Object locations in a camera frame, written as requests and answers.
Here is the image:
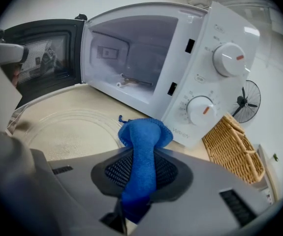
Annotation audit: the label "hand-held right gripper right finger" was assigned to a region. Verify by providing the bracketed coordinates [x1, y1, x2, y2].
[136, 148, 278, 236]

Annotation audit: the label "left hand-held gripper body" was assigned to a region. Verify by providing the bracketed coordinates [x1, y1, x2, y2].
[0, 43, 30, 65]

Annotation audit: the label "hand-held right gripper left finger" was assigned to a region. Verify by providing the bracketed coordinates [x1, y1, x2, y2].
[0, 131, 133, 236]

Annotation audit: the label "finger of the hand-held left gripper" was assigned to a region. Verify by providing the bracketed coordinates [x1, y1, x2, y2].
[0, 55, 23, 132]

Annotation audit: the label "clear glass microwave turntable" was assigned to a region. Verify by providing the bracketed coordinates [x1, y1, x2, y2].
[7, 106, 132, 162]

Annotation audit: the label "blue cloth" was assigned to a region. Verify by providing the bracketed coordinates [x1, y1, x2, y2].
[118, 114, 174, 225]

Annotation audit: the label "white microwave oven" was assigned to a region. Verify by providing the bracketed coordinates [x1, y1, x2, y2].
[0, 1, 260, 148]

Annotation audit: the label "wicker basket organizer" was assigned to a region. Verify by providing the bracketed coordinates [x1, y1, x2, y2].
[202, 113, 266, 184]

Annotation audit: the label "wooden desk white legs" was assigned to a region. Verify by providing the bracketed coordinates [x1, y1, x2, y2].
[253, 143, 283, 204]

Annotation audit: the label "black standing fan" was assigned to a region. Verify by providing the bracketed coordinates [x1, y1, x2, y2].
[231, 80, 261, 124]

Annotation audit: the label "metal rack with white wheels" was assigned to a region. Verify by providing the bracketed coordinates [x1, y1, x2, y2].
[115, 73, 154, 89]

